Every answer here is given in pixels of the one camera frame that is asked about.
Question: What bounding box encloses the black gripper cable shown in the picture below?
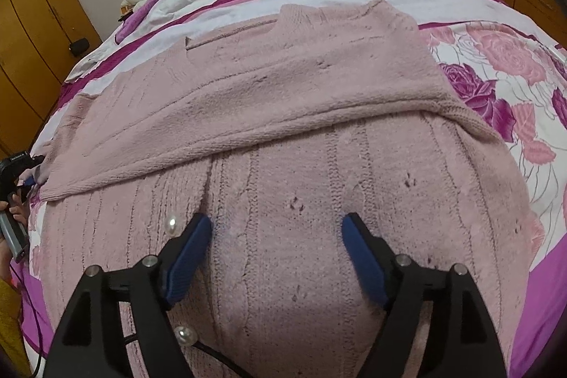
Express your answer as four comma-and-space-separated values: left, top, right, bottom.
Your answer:
119, 333, 251, 378

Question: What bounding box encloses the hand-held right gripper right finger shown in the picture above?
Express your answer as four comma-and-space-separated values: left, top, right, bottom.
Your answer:
342, 213, 508, 378

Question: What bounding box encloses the thin dark cable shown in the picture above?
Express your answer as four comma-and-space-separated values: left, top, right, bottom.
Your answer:
15, 267, 49, 363

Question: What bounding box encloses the wooden wardrobe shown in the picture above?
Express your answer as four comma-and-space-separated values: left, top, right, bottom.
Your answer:
0, 0, 102, 157

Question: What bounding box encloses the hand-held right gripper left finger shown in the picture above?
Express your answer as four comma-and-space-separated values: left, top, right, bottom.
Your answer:
46, 213, 213, 378

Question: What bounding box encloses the pink knitted sweater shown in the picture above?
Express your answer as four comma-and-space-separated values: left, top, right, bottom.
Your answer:
27, 0, 548, 378

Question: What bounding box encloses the person's left hand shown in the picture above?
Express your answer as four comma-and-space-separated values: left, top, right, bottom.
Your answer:
0, 190, 28, 225

